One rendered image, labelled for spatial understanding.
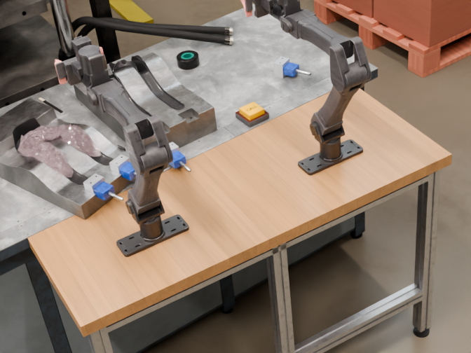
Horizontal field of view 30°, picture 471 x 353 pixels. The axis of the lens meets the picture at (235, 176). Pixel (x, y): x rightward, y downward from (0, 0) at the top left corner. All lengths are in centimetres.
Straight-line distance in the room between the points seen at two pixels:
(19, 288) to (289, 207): 85
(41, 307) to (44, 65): 101
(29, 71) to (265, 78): 90
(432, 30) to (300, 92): 158
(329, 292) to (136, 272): 117
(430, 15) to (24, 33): 193
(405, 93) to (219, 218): 211
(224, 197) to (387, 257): 111
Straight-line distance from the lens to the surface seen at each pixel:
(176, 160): 266
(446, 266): 348
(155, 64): 298
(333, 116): 253
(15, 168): 272
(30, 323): 284
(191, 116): 280
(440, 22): 447
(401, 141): 274
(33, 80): 332
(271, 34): 333
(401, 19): 457
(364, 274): 343
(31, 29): 368
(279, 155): 270
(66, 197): 259
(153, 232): 242
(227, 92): 301
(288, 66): 305
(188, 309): 318
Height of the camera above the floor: 241
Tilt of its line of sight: 38 degrees down
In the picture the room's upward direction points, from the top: 7 degrees counter-clockwise
